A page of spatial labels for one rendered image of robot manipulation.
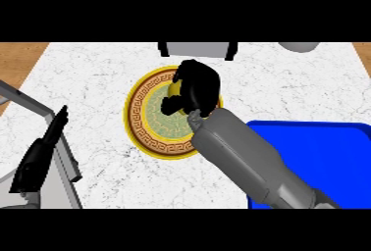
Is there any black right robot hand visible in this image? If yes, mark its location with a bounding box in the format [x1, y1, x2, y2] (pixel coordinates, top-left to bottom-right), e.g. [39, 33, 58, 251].
[160, 59, 224, 119]

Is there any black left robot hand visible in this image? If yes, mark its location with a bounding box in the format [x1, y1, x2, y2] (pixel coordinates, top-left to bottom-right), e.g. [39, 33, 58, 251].
[8, 104, 70, 194]

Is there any yellow lemon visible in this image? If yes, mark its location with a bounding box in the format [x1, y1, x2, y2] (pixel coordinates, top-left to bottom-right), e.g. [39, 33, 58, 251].
[168, 78, 187, 98]

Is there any gold patterned plate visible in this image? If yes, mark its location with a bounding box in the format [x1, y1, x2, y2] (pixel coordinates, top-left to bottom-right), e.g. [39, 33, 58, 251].
[125, 65, 225, 161]

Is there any blue tray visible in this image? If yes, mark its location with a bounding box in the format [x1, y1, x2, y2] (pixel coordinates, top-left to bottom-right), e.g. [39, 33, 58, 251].
[246, 120, 371, 210]

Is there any grey appliance with black legs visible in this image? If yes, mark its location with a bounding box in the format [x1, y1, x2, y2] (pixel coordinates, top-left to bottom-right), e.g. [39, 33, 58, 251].
[157, 41, 240, 62]

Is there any grey rounded object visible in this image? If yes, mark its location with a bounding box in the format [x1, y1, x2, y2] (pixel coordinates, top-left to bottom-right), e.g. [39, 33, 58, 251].
[279, 41, 323, 54]

